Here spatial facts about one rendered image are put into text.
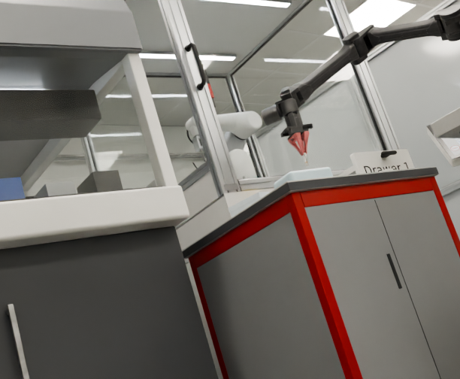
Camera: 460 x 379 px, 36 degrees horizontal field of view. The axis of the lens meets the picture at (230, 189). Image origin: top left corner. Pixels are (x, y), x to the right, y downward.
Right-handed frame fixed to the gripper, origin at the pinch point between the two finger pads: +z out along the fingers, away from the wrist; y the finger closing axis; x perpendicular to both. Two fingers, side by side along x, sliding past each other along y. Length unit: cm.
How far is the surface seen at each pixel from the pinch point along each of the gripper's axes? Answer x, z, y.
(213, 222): -27.6, 11.8, 28.8
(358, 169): 7.3, 11.3, -14.5
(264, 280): 26, 44, 38
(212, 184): -22.0, -0.6, 27.4
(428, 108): -126, -57, -161
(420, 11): -236, -186, -281
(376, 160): 4.4, 8.4, -24.5
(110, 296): 17, 38, 79
